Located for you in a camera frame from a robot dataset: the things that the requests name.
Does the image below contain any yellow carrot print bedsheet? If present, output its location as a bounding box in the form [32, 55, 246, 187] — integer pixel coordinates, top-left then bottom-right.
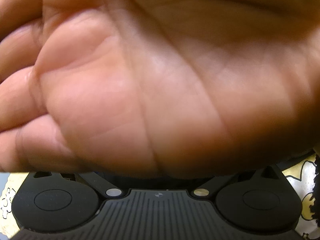
[0, 150, 320, 240]

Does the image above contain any person's right hand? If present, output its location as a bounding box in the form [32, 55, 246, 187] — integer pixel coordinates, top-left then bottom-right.
[0, 0, 320, 178]

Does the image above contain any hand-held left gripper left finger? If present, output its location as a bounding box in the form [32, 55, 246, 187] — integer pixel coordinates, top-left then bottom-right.
[30, 171, 123, 198]

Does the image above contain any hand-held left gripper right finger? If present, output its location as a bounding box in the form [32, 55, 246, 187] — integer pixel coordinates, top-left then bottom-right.
[192, 164, 285, 198]

